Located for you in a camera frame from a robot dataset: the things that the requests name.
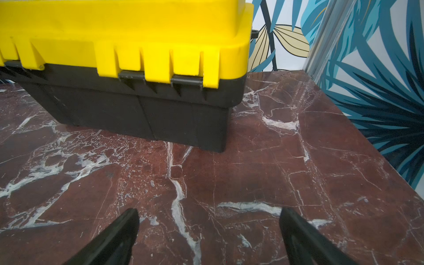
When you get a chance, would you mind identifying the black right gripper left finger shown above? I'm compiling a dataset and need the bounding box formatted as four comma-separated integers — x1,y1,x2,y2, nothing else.
65,208,140,265

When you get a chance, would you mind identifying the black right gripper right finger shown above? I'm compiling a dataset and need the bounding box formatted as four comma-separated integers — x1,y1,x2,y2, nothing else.
279,208,357,265

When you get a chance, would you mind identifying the yellow and black toolbox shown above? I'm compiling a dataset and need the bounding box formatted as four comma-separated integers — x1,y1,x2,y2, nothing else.
1,1,257,152

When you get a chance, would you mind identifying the right aluminium corner post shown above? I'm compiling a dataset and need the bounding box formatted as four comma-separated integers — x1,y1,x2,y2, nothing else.
301,1,356,83

